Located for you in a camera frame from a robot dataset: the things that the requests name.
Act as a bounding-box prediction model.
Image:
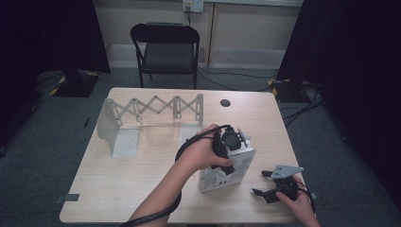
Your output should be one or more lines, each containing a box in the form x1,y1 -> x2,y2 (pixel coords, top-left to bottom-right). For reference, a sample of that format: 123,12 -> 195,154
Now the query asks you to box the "black stand base yellow tape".
49,69 -> 101,98
268,78 -> 312,103

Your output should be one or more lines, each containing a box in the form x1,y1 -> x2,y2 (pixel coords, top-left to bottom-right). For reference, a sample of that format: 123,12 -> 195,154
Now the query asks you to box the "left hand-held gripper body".
212,125 -> 253,159

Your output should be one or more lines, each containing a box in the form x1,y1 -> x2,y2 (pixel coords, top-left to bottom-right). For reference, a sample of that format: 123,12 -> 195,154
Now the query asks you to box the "black curtain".
276,0 -> 401,206
0,0 -> 112,149

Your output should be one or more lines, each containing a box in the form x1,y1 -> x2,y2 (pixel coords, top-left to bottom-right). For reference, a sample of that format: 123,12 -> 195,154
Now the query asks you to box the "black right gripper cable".
296,181 -> 317,216

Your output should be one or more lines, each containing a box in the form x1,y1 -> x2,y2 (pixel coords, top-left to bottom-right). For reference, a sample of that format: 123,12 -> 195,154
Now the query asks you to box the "white book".
198,145 -> 257,194

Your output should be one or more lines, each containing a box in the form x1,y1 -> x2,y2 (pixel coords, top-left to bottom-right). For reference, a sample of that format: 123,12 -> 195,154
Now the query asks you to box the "person's left hand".
174,123 -> 235,173

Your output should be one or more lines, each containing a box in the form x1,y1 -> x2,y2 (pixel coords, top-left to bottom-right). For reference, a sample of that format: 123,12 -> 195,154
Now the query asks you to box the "large grey tape piece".
55,193 -> 80,204

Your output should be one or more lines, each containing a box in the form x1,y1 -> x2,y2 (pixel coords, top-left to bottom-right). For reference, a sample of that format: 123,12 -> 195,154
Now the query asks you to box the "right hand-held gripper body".
263,164 -> 305,204

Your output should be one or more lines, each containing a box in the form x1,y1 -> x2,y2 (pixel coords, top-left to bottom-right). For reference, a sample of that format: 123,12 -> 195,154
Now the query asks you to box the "black folding chair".
130,22 -> 201,90

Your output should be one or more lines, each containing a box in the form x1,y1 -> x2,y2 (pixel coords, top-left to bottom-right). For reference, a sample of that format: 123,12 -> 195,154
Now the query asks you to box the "long black floor cable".
197,65 -> 279,93

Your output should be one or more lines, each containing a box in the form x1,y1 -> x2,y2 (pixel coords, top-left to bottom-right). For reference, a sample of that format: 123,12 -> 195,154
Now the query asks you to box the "white wall socket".
183,0 -> 204,13

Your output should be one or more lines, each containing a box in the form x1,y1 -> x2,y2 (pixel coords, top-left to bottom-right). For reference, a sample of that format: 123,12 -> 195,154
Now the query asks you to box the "person's right hand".
276,174 -> 314,220

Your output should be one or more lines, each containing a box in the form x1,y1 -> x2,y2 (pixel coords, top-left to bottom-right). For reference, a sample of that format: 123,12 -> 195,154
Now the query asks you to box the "grey expandable metal book rack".
96,93 -> 204,159

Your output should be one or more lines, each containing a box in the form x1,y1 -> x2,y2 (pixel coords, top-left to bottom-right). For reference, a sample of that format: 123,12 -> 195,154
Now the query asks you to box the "bundle of black floor cables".
278,82 -> 325,128

